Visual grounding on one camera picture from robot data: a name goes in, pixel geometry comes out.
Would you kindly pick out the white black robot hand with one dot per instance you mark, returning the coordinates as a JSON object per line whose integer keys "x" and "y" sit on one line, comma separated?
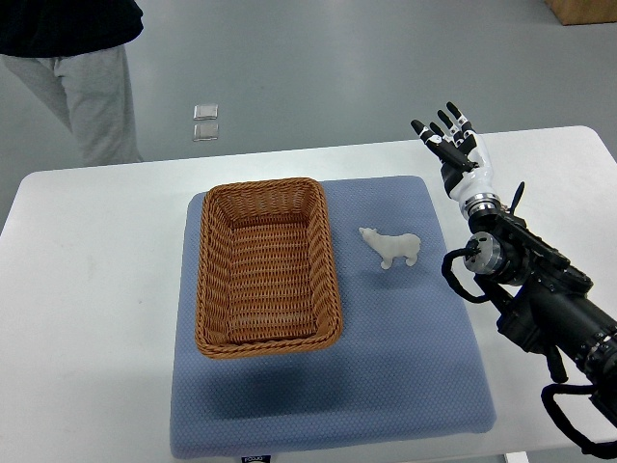
{"x": 466, "y": 167}

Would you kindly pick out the white toy bear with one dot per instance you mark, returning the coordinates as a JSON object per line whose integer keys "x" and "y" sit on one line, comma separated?
{"x": 391, "y": 247}

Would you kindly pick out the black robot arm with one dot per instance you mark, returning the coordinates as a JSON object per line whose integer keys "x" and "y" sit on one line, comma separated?
{"x": 544, "y": 309}

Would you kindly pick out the brown wicker basket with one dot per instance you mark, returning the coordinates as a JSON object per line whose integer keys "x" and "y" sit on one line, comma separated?
{"x": 267, "y": 282}

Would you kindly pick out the blue quilted mat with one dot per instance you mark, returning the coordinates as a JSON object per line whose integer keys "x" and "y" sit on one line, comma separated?
{"x": 406, "y": 366}

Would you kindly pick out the upper metal floor plate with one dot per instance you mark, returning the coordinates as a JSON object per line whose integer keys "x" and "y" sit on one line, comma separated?
{"x": 206, "y": 111}

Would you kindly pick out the person in grey trousers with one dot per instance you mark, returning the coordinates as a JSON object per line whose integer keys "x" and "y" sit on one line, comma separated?
{"x": 71, "y": 56}

